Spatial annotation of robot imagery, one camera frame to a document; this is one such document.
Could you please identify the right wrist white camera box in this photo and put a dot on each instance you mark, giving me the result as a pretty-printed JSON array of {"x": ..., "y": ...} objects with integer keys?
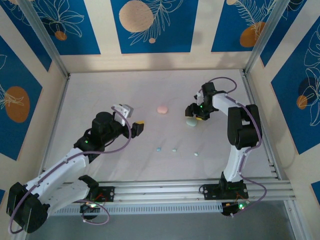
[{"x": 198, "y": 96}]

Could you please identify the right black control board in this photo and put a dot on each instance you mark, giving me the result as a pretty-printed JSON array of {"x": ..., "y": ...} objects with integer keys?
[{"x": 228, "y": 208}]

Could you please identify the black control board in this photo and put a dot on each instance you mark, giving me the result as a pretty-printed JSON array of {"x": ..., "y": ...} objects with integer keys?
[
  {"x": 87, "y": 207},
  {"x": 228, "y": 208}
]

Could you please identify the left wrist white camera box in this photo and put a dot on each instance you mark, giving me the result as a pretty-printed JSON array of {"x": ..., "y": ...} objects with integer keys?
[{"x": 123, "y": 113}]

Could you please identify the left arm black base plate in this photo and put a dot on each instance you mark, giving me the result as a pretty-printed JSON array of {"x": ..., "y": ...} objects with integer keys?
[{"x": 110, "y": 193}]

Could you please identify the green earbud charging case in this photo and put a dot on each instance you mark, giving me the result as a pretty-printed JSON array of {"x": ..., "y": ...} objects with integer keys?
[{"x": 191, "y": 123}]

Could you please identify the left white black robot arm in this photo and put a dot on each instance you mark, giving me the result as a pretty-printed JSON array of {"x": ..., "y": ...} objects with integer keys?
[{"x": 62, "y": 167}]

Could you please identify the pink earbud charging case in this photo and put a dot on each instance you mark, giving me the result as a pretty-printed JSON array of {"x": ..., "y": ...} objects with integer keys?
[{"x": 162, "y": 109}]

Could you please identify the left black control board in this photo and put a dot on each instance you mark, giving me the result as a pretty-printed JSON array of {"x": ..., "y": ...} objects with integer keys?
[{"x": 87, "y": 207}]

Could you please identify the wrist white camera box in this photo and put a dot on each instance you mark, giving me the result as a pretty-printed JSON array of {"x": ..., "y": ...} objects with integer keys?
[
  {"x": 198, "y": 96},
  {"x": 123, "y": 113}
]

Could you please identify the aluminium mounting rail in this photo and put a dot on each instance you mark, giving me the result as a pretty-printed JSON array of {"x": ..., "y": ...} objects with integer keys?
[{"x": 160, "y": 191}]

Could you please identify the aluminium table side rail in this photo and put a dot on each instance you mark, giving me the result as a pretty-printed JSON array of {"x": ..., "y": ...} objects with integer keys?
[
  {"x": 252, "y": 100},
  {"x": 62, "y": 100}
]

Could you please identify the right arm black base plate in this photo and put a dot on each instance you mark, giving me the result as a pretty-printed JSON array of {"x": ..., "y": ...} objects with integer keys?
[{"x": 208, "y": 191}]

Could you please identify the aluminium frame post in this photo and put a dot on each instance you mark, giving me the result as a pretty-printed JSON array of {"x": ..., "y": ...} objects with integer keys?
[
  {"x": 45, "y": 37},
  {"x": 265, "y": 37},
  {"x": 292, "y": 220}
]

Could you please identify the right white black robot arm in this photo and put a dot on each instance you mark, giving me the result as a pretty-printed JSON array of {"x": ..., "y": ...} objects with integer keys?
[{"x": 243, "y": 127}]

